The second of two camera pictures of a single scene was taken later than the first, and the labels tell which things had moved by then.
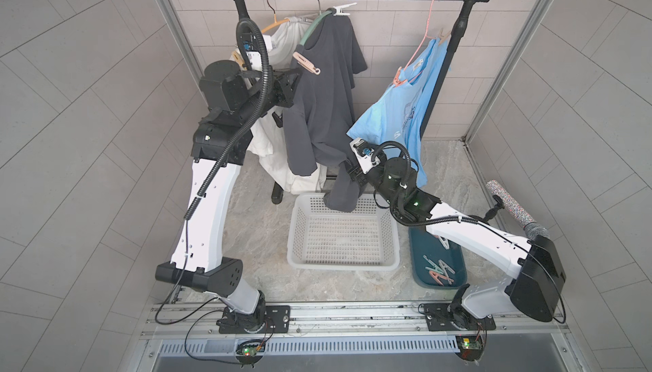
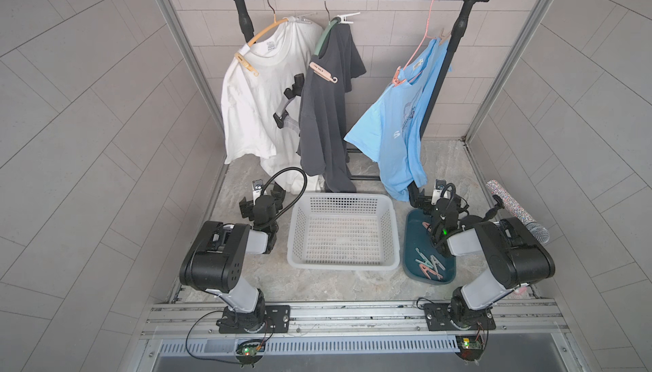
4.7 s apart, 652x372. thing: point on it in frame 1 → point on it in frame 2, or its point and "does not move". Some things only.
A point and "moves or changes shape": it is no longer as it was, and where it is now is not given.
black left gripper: [279, 96] → [276, 202]
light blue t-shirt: [398, 115] does not move
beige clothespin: [443, 37] does not move
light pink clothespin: [306, 64] → [323, 72]
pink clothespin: [396, 82] does not move
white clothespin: [339, 12] moves or changes shape
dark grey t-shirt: [316, 115] moves or changes shape
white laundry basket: [323, 239] does not move
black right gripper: [354, 172] → [422, 198]
